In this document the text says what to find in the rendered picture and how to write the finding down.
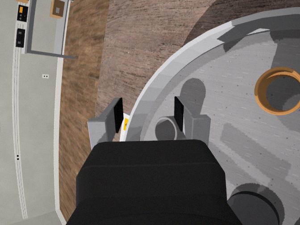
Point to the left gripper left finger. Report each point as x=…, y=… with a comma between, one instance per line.
x=103, y=127

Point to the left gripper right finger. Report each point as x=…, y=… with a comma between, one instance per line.
x=197, y=127

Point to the grey turntable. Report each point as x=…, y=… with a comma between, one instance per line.
x=234, y=140

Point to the bronze bushing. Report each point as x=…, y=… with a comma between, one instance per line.
x=259, y=93

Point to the white control box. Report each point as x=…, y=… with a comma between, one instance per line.
x=124, y=132

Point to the steel bushing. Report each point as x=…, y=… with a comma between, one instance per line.
x=156, y=130

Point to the wooden table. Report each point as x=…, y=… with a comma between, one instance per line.
x=140, y=47

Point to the brown cardboard box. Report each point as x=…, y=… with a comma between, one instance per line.
x=57, y=10

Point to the white wall outlet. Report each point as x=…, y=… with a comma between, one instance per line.
x=45, y=76

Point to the white wall conduit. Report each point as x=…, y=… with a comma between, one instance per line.
x=16, y=117

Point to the black wall box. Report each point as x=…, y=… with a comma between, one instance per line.
x=20, y=37

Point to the black wall panel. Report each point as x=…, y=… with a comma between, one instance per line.
x=22, y=15

